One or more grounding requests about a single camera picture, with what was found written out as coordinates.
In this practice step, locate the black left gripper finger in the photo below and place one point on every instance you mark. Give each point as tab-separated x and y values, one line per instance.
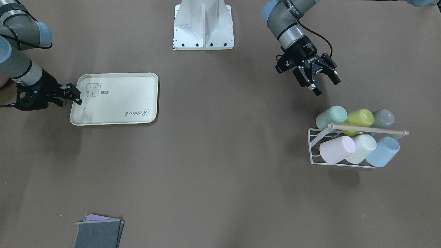
329	68
306	78

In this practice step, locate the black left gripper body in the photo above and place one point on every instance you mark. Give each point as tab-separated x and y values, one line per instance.
305	50

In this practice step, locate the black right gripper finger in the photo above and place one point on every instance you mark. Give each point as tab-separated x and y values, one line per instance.
70	92

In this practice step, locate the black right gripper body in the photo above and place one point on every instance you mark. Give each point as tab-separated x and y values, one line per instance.
48	84

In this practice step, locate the green plastic cup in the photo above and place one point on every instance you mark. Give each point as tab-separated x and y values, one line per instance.
333	115

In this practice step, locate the cream rabbit tray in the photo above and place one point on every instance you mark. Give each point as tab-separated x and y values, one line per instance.
116	98

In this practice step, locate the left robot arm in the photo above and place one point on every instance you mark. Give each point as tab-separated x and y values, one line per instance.
282	17

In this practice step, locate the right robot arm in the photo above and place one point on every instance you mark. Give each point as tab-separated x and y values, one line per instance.
21	31

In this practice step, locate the yellow plastic cup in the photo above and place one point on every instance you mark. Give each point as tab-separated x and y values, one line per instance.
361	118

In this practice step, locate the grey plastic cup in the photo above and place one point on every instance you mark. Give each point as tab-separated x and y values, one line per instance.
383	119

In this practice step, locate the pink plastic cup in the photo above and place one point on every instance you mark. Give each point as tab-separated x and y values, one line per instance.
335	150

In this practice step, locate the cream plastic cup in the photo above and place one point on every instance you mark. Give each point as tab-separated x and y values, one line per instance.
365	145

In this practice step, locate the blue plastic cup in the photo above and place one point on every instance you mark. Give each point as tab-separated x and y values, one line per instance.
387	148

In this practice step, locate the folded grey cloth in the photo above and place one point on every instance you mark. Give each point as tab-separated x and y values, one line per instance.
96	231

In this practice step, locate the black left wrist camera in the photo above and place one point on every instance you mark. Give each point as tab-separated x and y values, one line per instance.
283	64

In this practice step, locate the white wire cup rack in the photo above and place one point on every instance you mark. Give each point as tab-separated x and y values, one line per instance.
332	131

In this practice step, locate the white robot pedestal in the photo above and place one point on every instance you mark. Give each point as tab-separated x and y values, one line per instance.
203	25

